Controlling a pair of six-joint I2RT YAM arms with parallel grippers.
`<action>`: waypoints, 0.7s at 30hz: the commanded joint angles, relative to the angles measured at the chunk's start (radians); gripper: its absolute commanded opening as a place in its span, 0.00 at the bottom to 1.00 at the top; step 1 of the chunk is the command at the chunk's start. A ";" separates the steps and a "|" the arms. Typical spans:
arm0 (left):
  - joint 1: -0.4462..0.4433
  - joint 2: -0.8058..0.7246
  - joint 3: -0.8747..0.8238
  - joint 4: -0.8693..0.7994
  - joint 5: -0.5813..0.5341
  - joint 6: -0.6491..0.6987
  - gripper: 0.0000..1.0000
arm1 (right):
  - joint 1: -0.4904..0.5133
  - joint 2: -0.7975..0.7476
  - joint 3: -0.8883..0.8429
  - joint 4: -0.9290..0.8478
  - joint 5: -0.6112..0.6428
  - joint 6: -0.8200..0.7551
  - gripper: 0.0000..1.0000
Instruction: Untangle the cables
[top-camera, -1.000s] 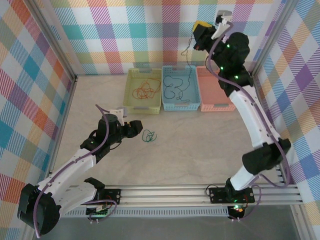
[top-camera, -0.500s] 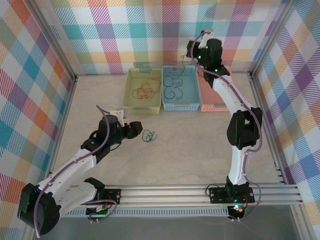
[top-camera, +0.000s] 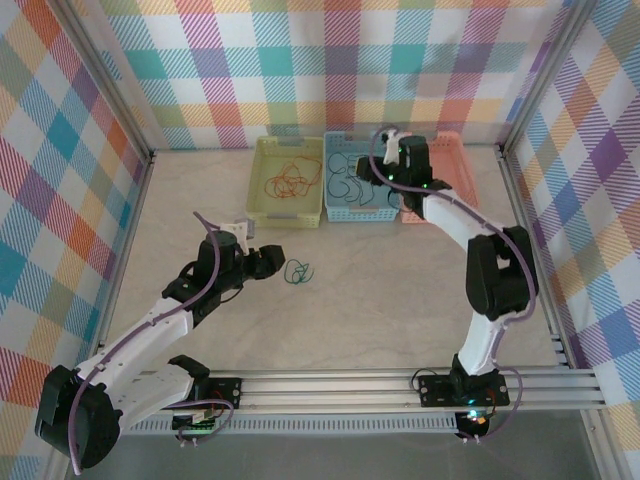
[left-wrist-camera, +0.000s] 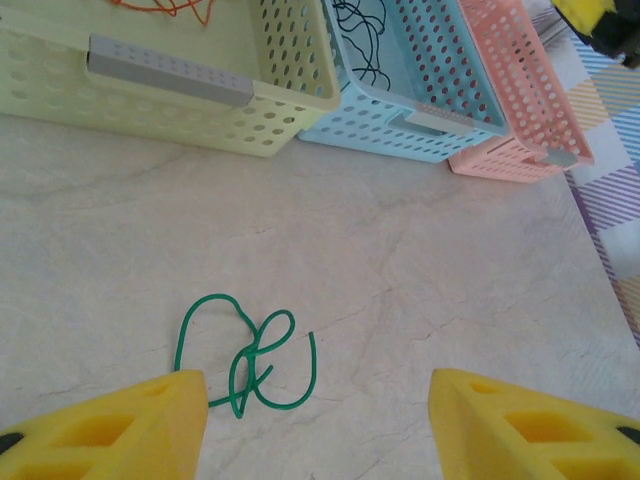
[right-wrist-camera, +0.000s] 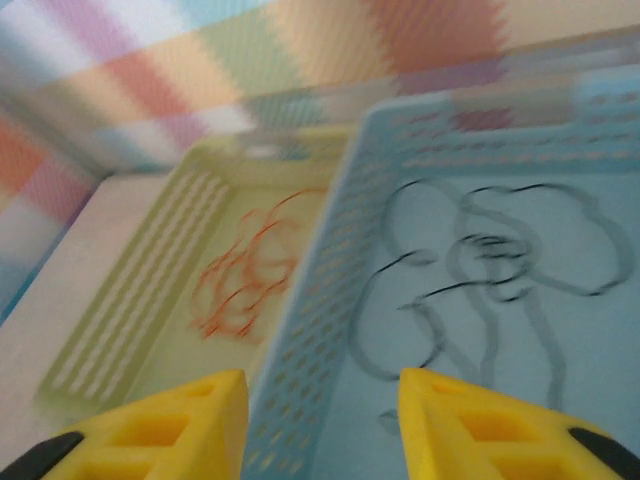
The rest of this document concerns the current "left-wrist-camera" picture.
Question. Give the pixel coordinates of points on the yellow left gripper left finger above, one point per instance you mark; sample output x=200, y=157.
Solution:
x=100, y=440

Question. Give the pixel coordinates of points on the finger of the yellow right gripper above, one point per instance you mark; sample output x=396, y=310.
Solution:
x=582, y=12

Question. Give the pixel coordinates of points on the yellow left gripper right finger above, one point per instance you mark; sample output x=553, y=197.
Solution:
x=525, y=440

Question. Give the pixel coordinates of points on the pink perforated plastic basket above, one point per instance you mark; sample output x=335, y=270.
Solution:
x=520, y=100

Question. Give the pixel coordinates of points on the blue perforated plastic basket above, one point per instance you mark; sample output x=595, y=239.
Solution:
x=380, y=135

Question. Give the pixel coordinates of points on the green perforated plastic basket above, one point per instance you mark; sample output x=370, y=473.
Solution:
x=150, y=115

